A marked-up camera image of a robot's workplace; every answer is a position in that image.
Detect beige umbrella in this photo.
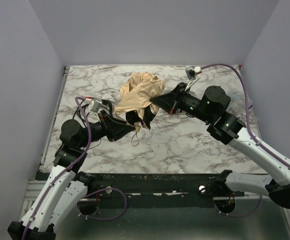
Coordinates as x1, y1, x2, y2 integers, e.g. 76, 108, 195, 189
114, 71, 166, 148

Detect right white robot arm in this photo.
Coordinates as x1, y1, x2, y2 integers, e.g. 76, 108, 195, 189
150, 82, 290, 209

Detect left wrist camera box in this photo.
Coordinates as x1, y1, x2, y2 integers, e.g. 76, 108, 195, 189
89, 99, 103, 113

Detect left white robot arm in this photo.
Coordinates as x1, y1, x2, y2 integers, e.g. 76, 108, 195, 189
8, 110, 135, 240

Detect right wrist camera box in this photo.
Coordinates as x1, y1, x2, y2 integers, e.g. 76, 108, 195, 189
185, 66, 202, 88

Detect clear plastic screw box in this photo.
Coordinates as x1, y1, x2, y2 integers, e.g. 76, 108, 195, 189
229, 93, 246, 119

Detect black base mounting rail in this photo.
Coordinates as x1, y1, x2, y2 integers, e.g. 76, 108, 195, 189
75, 172, 244, 209

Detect black coiled cable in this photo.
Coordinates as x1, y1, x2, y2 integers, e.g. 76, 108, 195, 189
73, 99, 115, 121

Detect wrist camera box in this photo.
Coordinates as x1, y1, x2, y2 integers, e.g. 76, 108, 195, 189
185, 66, 202, 88
89, 99, 103, 113

